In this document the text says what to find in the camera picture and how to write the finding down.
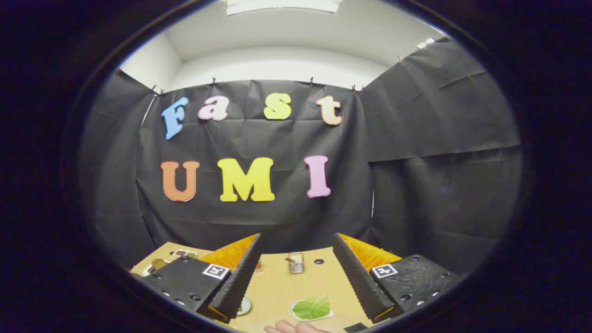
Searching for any green lettuce leaf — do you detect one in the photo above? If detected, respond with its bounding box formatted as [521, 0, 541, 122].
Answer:
[292, 297, 332, 320]

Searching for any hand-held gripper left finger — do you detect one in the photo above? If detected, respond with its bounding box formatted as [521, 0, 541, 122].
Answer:
[139, 233, 262, 324]

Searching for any ceiling light panel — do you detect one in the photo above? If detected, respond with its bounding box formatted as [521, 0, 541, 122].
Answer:
[227, 0, 343, 15]

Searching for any small white square dish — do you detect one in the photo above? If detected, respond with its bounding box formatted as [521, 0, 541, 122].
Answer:
[289, 296, 335, 322]

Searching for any wire mesh utensil basket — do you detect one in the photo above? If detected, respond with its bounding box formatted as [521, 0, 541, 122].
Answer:
[285, 252, 305, 274]

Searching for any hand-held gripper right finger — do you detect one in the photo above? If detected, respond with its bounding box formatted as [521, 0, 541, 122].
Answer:
[332, 233, 463, 324]

